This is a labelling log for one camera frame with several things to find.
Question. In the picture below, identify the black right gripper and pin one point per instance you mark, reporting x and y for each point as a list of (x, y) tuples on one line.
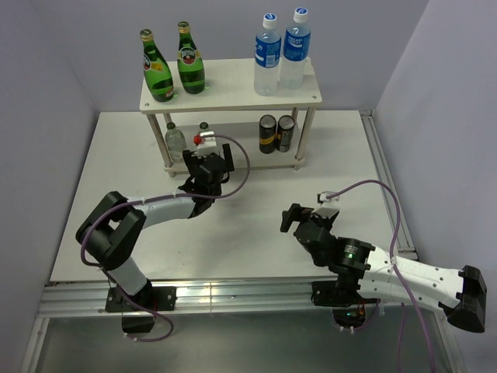
[(298, 213)]

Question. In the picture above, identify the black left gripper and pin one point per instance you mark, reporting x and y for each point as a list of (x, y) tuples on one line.
[(192, 162)]

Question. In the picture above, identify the clear glass bottle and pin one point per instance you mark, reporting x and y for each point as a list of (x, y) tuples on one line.
[(203, 127), (175, 142)]

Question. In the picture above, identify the green glass bottle red label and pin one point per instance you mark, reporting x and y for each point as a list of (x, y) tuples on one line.
[(189, 61)]

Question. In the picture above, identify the green glass bottle yellow label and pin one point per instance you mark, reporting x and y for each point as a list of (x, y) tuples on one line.
[(157, 73)]

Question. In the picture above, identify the blue label water bottle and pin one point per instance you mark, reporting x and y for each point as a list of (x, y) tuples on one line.
[(296, 44), (267, 56)]

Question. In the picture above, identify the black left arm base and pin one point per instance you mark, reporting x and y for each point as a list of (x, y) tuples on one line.
[(150, 297)]

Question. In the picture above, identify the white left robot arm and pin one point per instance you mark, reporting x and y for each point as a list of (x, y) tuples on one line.
[(110, 232)]

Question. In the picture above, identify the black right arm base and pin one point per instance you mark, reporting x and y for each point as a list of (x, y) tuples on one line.
[(329, 294)]

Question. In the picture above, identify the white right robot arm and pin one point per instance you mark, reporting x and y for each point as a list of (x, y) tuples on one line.
[(367, 273)]

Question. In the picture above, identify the white two-tier shelf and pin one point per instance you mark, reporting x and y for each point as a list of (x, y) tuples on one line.
[(230, 106)]

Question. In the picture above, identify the black can left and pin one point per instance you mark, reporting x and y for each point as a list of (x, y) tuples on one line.
[(267, 133)]

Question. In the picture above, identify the black can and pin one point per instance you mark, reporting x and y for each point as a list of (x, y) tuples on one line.
[(267, 133), (284, 133)]

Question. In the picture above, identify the black can right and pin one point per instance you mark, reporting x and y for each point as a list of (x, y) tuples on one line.
[(284, 133)]

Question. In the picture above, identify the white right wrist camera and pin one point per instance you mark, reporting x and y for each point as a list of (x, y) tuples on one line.
[(328, 205)]

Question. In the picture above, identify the aluminium rail frame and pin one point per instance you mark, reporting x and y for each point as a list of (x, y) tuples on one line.
[(243, 287)]

